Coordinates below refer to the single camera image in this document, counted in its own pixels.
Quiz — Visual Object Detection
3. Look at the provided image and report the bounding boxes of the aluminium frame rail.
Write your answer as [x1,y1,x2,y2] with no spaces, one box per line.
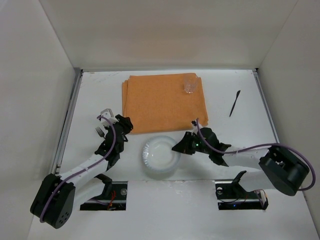
[48,67,83,174]
[252,68,280,143]

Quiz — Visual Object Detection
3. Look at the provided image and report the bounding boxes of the white paper plate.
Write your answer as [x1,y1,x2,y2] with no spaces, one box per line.
[141,135,181,175]

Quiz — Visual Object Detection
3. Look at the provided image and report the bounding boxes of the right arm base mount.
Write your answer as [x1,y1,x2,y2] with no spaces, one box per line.
[215,171,269,211]

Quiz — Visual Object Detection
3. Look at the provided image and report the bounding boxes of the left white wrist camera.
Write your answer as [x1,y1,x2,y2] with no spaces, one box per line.
[97,108,117,127]

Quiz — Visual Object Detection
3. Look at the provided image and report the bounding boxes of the right aluminium frame rail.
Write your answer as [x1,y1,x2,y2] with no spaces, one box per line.
[252,68,280,143]

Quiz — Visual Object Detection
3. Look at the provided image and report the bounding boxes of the clear plastic cup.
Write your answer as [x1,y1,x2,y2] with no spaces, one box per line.
[183,74,199,94]

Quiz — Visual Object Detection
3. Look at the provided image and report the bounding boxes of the left aluminium frame rail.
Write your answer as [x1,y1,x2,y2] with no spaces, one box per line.
[48,67,83,174]

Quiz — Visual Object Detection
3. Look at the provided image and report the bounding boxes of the black plastic fork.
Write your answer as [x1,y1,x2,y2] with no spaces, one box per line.
[95,127,105,138]

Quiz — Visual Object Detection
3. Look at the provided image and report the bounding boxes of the black plastic knife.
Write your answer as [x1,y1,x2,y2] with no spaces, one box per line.
[229,90,241,117]

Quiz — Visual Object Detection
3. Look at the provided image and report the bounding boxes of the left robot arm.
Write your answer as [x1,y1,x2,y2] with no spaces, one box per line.
[30,114,134,229]

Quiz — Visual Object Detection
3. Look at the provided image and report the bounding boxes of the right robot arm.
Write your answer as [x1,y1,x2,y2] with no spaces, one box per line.
[172,126,316,196]

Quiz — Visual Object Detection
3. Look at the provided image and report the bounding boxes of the orange cloth napkin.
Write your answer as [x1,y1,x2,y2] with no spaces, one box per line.
[122,73,209,134]

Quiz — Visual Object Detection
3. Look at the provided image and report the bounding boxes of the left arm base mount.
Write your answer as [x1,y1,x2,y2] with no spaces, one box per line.
[79,174,128,211]

